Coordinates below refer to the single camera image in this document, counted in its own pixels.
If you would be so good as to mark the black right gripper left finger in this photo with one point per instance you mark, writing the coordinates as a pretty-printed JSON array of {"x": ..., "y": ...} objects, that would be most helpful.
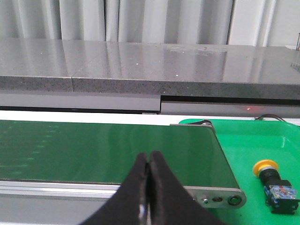
[{"x": 128, "y": 206}]

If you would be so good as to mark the thin metal rods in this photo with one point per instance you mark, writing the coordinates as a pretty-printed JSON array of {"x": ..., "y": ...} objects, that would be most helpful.
[{"x": 298, "y": 43}]

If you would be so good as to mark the aluminium conveyor frame rail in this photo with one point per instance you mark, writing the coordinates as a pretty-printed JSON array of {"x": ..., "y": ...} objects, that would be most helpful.
[{"x": 208, "y": 197}]

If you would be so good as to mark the grey granite slab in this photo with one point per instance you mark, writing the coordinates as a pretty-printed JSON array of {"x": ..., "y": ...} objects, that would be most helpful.
[{"x": 193, "y": 71}]

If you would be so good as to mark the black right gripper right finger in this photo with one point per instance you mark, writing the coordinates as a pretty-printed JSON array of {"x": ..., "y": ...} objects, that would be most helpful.
[{"x": 170, "y": 203}]

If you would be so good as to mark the yellow push button switch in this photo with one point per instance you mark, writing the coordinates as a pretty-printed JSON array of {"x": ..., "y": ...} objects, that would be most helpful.
[{"x": 281, "y": 197}]

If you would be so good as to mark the green plastic tray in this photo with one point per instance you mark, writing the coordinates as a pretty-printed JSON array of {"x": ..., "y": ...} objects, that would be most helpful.
[{"x": 246, "y": 142}]

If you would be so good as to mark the green conveyor belt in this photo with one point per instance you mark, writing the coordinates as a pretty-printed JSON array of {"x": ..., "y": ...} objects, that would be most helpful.
[{"x": 104, "y": 153}]

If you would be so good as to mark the grey metal base profile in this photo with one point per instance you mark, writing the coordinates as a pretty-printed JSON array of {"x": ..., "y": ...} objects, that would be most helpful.
[{"x": 81, "y": 102}]

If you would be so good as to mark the white curtain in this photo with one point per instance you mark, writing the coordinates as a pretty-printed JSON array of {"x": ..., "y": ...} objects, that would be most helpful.
[{"x": 232, "y": 22}]

